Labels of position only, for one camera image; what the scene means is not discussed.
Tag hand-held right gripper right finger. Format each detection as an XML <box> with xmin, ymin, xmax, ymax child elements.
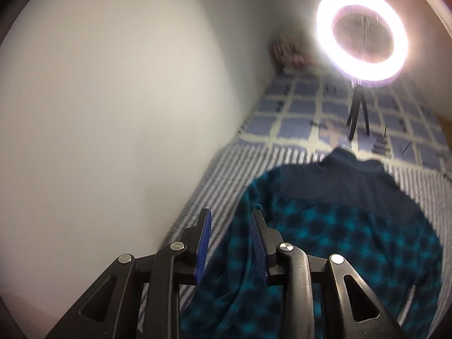
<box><xmin>250</xmin><ymin>209</ymin><xmax>407</xmax><ymax>339</ymax></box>

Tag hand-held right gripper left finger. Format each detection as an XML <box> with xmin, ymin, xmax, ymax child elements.
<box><xmin>46</xmin><ymin>208</ymin><xmax>212</xmax><ymax>339</ymax></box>

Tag teal plaid fleece jacket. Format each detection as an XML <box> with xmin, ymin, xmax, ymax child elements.
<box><xmin>178</xmin><ymin>147</ymin><xmax>445</xmax><ymax>339</ymax></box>

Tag grey striped bed sheet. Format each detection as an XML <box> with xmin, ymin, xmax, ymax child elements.
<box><xmin>136</xmin><ymin>145</ymin><xmax>452</xmax><ymax>339</ymax></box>

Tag blue checked bed sheet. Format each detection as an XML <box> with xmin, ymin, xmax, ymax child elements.
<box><xmin>231</xmin><ymin>67</ymin><xmax>451</xmax><ymax>170</ymax></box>

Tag pillows at bed head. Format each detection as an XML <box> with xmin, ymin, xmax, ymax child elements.
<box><xmin>271</xmin><ymin>30</ymin><xmax>320</xmax><ymax>73</ymax></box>

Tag black ring light tripod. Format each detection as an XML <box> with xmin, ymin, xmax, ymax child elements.
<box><xmin>347</xmin><ymin>79</ymin><xmax>372</xmax><ymax>141</ymax></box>

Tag white ring light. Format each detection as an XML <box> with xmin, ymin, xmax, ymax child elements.
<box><xmin>315</xmin><ymin>0</ymin><xmax>410</xmax><ymax>89</ymax></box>

